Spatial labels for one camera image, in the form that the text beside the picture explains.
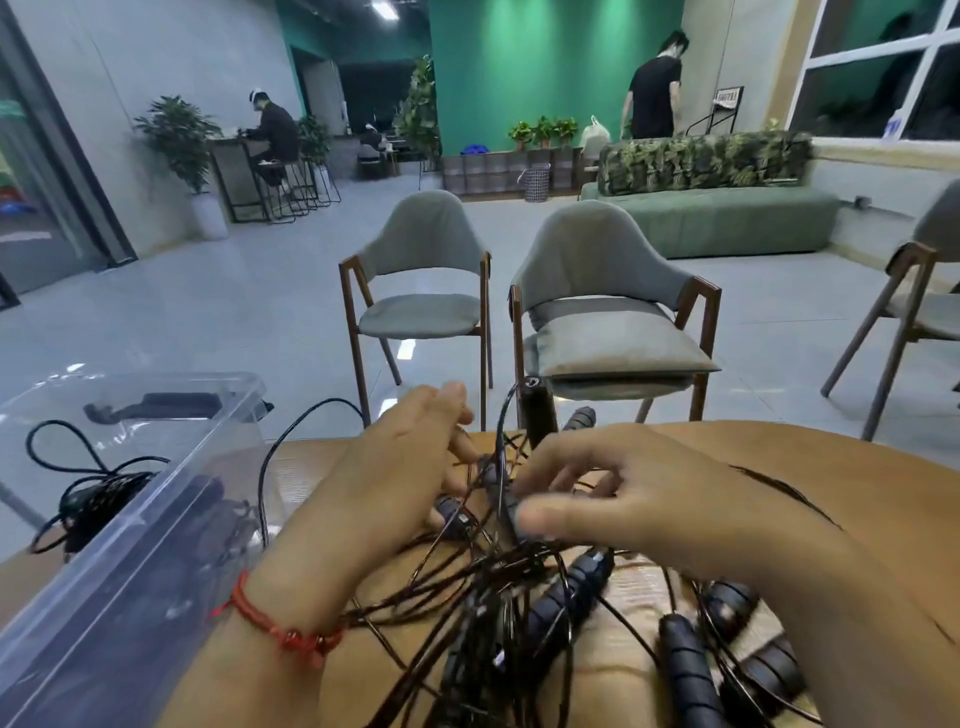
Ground person's left hand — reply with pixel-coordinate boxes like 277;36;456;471
251;381;481;640

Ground person's right hand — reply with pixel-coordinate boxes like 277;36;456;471
513;422;785;594

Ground person's right forearm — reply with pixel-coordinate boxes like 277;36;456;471
738;480;960;728

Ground person's left forearm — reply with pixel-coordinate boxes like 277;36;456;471
153;592;354;728

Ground grey chair with wooden legs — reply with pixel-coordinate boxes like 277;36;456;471
819;178;960;442
339;189;495;430
508;200;723;451

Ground grey seat cushion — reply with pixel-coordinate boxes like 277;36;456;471
525;307;723;381

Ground low wooden shelf unit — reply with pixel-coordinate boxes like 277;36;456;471
440;147;588;198

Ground checked laundry basket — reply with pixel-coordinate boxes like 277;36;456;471
519;162;553;204

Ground long flat black grip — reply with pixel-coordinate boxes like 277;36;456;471
82;391;276;426

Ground black bar stools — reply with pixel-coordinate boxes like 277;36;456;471
258;156;343;224

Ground tall green indoor plant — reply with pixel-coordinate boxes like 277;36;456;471
392;54;445;190

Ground black bar table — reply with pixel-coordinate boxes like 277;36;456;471
208;135;273;225

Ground white plastic bag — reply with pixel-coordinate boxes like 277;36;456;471
580;114;613;163

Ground green sofa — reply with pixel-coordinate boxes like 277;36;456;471
579;182;841;261

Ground camouflage sofa back cushion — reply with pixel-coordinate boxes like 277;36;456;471
597;130;816;198

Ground clear plastic storage box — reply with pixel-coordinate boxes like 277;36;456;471
0;371;282;728

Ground large potted plant white pot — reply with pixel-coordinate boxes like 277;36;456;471
133;94;231;243

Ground black sign stand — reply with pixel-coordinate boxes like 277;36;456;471
685;85;745;138

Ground white framed window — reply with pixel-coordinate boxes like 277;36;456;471
786;0;960;145

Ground pile of tangled black jump ropes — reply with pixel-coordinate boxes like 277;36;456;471
257;377;826;728

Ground red string bracelet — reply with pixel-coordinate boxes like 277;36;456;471
210;570;348;669

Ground coiled black skipping cord bundle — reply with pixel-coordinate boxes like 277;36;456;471
24;420;252;601

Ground glass door black frame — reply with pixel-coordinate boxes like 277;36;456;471
0;0;139;312

